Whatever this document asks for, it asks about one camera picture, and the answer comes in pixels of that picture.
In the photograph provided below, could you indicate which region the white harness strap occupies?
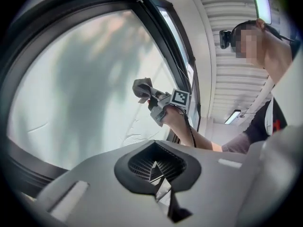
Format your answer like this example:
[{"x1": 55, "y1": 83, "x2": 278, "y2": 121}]
[{"x1": 264, "y1": 97, "x2": 277, "y2": 137}]

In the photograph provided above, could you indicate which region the person's head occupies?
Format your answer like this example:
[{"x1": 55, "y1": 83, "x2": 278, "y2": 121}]
[{"x1": 231, "y1": 19, "x2": 296, "y2": 85}]

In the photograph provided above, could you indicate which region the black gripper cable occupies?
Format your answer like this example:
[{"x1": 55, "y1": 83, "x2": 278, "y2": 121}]
[{"x1": 178, "y1": 107, "x2": 197, "y2": 148}]

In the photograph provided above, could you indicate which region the orange hair tie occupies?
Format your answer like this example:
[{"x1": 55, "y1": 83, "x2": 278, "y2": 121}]
[{"x1": 255, "y1": 17, "x2": 267, "y2": 30}]

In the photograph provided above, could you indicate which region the black framed glass window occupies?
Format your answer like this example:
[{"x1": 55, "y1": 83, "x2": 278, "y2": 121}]
[{"x1": 0, "y1": 0, "x2": 202, "y2": 198}]

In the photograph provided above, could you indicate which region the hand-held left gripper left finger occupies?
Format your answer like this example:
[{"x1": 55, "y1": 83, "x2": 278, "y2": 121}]
[{"x1": 36, "y1": 140, "x2": 176, "y2": 227}]

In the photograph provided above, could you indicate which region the ceiling strip light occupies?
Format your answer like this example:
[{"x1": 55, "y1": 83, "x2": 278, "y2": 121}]
[
  {"x1": 250, "y1": 0, "x2": 272, "y2": 25},
  {"x1": 224, "y1": 109, "x2": 242, "y2": 125}
]

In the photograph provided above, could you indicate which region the person's right forearm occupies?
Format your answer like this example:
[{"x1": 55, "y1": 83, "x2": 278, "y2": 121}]
[{"x1": 163, "y1": 105, "x2": 224, "y2": 152}]

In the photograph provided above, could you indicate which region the frosted window glass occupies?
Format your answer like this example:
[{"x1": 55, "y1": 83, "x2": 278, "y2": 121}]
[{"x1": 7, "y1": 9, "x2": 192, "y2": 171}]

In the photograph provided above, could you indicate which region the black head camera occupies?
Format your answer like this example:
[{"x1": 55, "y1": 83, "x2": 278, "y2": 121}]
[{"x1": 218, "y1": 29, "x2": 234, "y2": 50}]

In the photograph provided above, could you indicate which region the person's black printed shirt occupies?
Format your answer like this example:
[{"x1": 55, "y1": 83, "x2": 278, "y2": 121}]
[{"x1": 221, "y1": 99, "x2": 294, "y2": 155}]

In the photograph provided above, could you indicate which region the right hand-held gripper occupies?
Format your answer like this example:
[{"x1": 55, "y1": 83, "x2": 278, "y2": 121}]
[{"x1": 141, "y1": 83, "x2": 191, "y2": 127}]

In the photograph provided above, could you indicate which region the narrow clear window pane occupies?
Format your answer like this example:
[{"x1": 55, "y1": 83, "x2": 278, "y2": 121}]
[{"x1": 157, "y1": 5, "x2": 200, "y2": 128}]

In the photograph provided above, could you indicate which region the grey cloth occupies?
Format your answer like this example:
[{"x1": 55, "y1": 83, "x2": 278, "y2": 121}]
[{"x1": 133, "y1": 77, "x2": 154, "y2": 105}]

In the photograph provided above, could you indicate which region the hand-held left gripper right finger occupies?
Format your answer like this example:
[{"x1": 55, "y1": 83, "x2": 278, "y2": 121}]
[{"x1": 155, "y1": 140, "x2": 248, "y2": 227}]

